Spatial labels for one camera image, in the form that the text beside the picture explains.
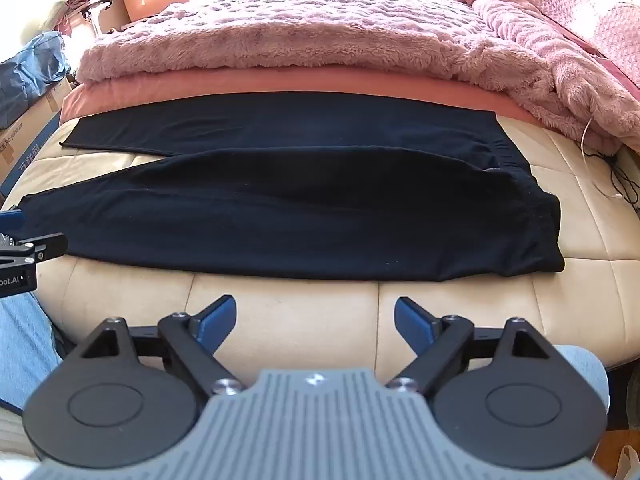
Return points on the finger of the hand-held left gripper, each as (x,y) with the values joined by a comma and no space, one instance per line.
(40,247)
(11,219)

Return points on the blue bag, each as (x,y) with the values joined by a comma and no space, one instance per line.
(30,70)

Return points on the black pants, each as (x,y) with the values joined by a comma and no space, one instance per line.
(310,200)

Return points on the pink quilted headboard cover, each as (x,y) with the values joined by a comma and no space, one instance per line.
(595,15)

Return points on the person's leg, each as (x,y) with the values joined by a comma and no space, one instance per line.
(25,340)
(587,375)

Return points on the white plastic bag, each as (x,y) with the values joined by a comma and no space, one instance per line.
(627,462)

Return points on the pink fluffy blanket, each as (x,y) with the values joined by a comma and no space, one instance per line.
(320,25)

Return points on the person's left leg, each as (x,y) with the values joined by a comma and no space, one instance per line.
(25,340)

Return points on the salmon pink bed sheet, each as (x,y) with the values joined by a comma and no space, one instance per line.
(280,85)

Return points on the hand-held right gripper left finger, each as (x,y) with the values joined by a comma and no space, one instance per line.
(220,317)

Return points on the person's right leg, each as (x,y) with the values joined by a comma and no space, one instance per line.
(587,375)

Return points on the cardboard box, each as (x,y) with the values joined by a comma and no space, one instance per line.
(30,120)

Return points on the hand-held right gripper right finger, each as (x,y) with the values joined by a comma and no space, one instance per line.
(413,321)

